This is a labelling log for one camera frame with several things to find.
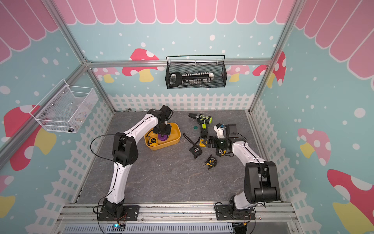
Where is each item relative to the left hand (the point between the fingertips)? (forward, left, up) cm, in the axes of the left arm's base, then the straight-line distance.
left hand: (163, 133), depth 99 cm
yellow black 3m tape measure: (-18, -32, -3) cm, 37 cm away
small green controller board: (-52, +17, -9) cm, 56 cm away
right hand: (-9, -30, +4) cm, 32 cm away
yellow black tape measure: (-4, +7, -4) cm, 9 cm away
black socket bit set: (+21, -9, +29) cm, 37 cm away
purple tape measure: (-4, 0, +2) cm, 4 cm away
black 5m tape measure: (-11, -22, -3) cm, 25 cm away
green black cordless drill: (+14, -28, -2) cm, 31 cm away
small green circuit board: (+10, -22, -5) cm, 25 cm away
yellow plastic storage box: (+1, -7, -5) cm, 9 cm away
